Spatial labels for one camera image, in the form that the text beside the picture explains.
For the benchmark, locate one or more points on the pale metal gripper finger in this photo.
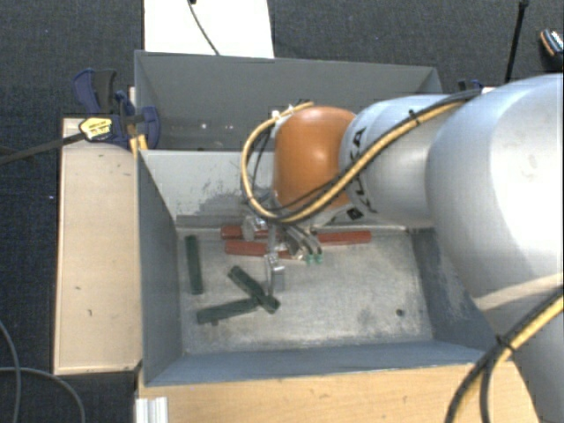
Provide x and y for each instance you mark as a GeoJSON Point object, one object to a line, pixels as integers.
{"type": "Point", "coordinates": [267, 276]}
{"type": "Point", "coordinates": [278, 279]}

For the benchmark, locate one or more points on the dark green flat block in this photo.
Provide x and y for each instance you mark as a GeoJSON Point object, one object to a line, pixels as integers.
{"type": "Point", "coordinates": [194, 264]}
{"type": "Point", "coordinates": [247, 282]}
{"type": "Point", "coordinates": [224, 311]}

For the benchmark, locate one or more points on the red-brown flat block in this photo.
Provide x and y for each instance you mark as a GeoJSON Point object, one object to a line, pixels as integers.
{"type": "Point", "coordinates": [247, 249]}
{"type": "Point", "coordinates": [231, 232]}
{"type": "Point", "coordinates": [348, 237]}

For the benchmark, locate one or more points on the grey metal bin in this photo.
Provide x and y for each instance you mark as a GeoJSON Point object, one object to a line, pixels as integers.
{"type": "Point", "coordinates": [352, 306]}

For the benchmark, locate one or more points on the pale wood flat board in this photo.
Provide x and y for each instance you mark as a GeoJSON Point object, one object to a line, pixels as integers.
{"type": "Point", "coordinates": [97, 254]}

